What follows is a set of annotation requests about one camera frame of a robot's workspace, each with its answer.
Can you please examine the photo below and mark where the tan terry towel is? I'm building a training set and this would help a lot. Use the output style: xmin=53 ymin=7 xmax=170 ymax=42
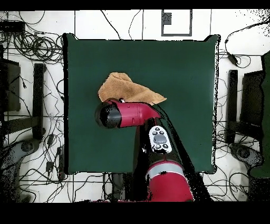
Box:
xmin=98 ymin=72 xmax=167 ymax=106

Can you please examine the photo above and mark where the flat black box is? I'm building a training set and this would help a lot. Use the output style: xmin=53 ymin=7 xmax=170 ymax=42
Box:
xmin=0 ymin=20 xmax=26 ymax=33

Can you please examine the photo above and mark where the dark green table cloth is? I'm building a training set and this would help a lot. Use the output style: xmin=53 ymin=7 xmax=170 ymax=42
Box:
xmin=63 ymin=33 xmax=221 ymax=175

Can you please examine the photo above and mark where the black power strip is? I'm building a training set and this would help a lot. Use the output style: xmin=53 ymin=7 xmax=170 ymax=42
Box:
xmin=56 ymin=145 xmax=66 ymax=181

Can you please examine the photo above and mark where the grey office chair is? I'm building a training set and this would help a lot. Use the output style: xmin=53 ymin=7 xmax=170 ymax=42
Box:
xmin=0 ymin=138 xmax=41 ymax=202
xmin=229 ymin=143 xmax=264 ymax=170

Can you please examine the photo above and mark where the dark box on stand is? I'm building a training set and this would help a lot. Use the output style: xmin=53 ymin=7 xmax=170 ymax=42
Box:
xmin=0 ymin=58 xmax=21 ymax=113
xmin=239 ymin=70 xmax=264 ymax=127

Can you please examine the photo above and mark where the green cloth drape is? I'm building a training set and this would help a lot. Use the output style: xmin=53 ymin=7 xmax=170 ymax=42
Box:
xmin=249 ymin=50 xmax=270 ymax=179

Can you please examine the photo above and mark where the grey square floor frame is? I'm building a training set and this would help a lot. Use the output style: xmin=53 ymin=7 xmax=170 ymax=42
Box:
xmin=161 ymin=9 xmax=193 ymax=37

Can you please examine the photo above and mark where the black power adapter with cable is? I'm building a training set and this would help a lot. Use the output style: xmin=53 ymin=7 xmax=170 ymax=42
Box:
xmin=224 ymin=21 xmax=252 ymax=69

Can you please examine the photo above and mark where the tangled black cable coil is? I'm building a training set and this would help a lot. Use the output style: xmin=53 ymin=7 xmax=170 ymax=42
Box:
xmin=12 ymin=29 xmax=64 ymax=64

